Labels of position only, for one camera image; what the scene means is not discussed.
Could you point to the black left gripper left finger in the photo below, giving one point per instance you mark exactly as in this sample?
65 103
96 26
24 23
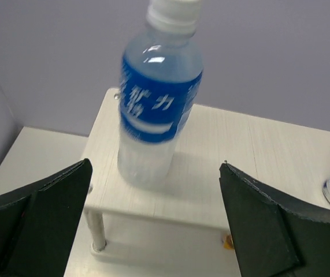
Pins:
39 221

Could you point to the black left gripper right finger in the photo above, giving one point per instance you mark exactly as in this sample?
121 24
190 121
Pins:
274 234

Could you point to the blue label water bottle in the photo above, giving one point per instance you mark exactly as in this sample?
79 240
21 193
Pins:
161 71

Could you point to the white two-tier shelf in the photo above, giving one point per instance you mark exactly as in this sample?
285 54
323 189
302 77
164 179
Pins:
180 221

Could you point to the yellow pineapple juice carton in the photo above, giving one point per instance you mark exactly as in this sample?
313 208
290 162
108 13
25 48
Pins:
227 242

